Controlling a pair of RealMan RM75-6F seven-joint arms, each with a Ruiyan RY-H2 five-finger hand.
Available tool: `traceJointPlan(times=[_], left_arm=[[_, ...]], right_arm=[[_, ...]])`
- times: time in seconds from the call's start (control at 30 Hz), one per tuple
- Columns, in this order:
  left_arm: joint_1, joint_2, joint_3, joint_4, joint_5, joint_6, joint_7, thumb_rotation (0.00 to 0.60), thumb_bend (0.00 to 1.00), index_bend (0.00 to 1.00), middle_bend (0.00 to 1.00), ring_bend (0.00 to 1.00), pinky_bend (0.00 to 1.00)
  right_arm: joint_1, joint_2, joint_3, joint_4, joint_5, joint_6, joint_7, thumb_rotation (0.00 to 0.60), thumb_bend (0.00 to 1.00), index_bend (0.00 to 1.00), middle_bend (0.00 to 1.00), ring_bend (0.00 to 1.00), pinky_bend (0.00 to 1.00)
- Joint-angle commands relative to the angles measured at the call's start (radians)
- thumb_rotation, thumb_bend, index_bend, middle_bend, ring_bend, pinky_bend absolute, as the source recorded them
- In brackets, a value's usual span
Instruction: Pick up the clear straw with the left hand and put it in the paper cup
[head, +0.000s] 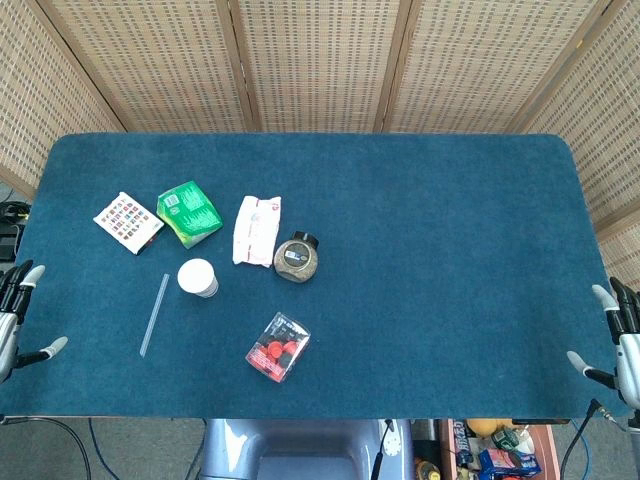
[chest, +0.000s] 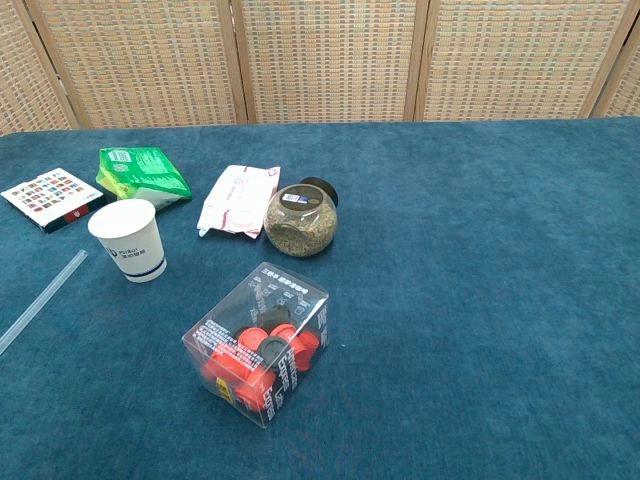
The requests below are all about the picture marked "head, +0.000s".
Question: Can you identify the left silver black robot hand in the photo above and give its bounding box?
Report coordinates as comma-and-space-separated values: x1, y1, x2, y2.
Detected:
0, 259, 69, 386

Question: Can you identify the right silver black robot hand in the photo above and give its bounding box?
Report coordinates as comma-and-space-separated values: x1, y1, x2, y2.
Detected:
566, 276, 640, 407

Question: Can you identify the clear plastic straw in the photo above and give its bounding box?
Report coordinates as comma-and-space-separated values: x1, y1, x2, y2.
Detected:
139, 272, 171, 358

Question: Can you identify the white paper cup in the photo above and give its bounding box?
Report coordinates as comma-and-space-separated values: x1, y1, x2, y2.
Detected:
176, 257, 220, 299

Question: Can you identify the black equipment beside table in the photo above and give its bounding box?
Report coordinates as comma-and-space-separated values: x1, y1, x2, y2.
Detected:
0, 199, 29, 262

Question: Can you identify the red storage crate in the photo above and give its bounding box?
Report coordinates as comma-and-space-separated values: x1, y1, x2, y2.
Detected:
438, 418, 559, 480

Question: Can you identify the green can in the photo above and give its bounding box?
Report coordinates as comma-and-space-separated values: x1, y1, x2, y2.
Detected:
492, 428, 524, 454

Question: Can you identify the blue snack packet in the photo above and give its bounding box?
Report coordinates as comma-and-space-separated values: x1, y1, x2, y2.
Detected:
478, 448, 544, 479

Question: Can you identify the white box with colourful pictures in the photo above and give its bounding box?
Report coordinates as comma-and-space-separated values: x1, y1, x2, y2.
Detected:
92, 191, 165, 256

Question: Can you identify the orange fruit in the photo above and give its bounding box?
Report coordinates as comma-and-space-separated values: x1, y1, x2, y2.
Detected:
466, 418, 501, 439

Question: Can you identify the green snack bag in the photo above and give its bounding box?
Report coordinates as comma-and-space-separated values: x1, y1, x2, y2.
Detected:
156, 180, 224, 250

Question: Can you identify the blue felt table cover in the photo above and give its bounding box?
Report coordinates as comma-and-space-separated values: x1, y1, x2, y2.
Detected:
0, 132, 632, 420

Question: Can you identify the white red wet wipes pack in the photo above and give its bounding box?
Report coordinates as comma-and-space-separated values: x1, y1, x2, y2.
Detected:
231, 194, 283, 269

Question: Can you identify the clear box with red caps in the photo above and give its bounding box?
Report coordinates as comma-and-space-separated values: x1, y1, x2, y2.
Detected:
244, 311, 312, 385

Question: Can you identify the round glass jar black lid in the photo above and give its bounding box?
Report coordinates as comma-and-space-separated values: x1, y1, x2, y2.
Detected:
272, 230, 320, 285

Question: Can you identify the grey blue robot torso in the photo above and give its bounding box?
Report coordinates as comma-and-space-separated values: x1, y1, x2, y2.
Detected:
199, 418, 416, 480

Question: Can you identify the woven bamboo folding screen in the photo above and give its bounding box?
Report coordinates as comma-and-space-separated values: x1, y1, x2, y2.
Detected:
0, 0, 640, 292

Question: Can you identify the black right hand cable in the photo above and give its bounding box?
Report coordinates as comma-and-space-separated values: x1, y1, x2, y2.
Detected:
558, 398, 624, 480

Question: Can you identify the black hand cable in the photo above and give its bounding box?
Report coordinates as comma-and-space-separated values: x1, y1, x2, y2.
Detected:
558, 398, 624, 480
0, 416, 95, 480

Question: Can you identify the black left hand cable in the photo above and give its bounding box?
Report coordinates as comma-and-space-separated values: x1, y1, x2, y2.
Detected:
0, 416, 95, 480

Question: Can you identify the blue floor cable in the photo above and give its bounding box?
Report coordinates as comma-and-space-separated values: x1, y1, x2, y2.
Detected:
88, 418, 122, 480

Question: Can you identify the black cable on torso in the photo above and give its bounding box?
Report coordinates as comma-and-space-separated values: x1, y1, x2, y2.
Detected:
370, 418, 396, 480

